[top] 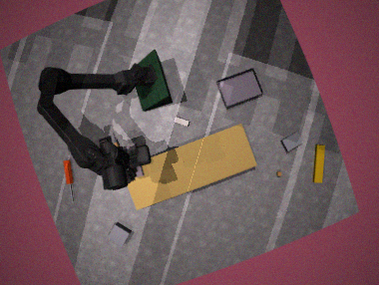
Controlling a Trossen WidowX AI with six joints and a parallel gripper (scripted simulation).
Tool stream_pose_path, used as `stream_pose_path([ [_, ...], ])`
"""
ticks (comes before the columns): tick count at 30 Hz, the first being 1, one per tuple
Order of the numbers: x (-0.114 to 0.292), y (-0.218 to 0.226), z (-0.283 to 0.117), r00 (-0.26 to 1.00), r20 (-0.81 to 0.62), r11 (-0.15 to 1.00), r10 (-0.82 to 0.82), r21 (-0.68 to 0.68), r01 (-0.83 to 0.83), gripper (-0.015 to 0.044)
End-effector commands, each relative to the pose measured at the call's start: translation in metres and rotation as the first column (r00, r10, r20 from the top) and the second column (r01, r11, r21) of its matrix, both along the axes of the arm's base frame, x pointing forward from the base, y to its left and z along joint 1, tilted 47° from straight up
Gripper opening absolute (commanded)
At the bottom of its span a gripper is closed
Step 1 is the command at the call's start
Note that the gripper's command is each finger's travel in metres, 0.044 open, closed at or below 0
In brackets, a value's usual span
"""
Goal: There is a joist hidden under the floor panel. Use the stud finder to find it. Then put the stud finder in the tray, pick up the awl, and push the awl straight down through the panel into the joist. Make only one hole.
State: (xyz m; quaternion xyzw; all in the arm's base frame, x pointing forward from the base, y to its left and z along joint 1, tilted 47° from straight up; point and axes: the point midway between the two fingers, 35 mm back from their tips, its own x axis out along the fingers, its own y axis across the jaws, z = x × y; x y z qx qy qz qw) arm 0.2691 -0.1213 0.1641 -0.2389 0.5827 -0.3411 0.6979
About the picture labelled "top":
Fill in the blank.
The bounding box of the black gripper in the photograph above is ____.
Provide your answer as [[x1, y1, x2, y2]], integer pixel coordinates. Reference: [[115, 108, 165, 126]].
[[118, 144, 152, 168]]

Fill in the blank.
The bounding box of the orange-handled awl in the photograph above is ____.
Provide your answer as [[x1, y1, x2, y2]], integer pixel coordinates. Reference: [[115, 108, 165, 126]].
[[64, 160, 74, 203]]

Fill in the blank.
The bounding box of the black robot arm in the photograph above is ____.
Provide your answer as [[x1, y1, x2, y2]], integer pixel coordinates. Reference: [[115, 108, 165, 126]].
[[37, 63, 158, 190]]

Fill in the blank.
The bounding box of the yellow flat bar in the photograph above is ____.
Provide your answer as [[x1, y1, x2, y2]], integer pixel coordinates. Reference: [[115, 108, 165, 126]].
[[312, 144, 325, 183]]

